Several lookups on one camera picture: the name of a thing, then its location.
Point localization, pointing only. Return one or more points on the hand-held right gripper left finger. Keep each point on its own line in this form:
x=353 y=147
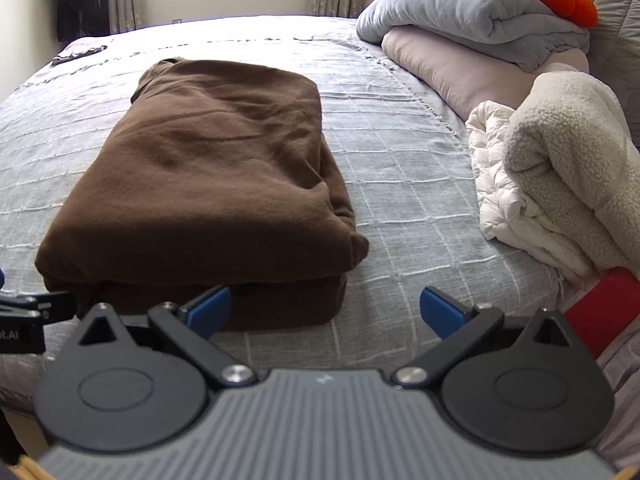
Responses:
x=210 y=310

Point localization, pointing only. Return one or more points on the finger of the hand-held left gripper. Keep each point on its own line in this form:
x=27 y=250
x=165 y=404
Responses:
x=45 y=306

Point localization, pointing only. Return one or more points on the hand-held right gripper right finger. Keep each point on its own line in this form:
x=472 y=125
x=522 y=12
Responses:
x=440 y=312

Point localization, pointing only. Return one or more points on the brown coat with fleece collar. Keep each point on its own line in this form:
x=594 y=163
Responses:
x=200 y=170

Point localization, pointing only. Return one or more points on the white puffer jacket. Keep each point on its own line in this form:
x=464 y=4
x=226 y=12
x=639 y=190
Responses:
x=505 y=195

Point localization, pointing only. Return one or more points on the grey checked bedspread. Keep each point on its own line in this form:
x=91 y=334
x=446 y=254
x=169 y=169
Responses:
x=410 y=160

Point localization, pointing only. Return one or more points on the red cloth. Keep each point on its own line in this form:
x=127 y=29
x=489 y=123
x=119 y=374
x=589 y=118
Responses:
x=607 y=310

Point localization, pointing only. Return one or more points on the cream fleece garment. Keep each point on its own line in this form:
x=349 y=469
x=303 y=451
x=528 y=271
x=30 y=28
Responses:
x=575 y=160

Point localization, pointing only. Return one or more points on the pink pillow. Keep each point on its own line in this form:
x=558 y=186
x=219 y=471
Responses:
x=450 y=67

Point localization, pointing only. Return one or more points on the small dark patterned cloth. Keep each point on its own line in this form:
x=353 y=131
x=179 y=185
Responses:
x=80 y=55

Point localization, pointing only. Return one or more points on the grey folded duvet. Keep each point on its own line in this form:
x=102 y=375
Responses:
x=465 y=15

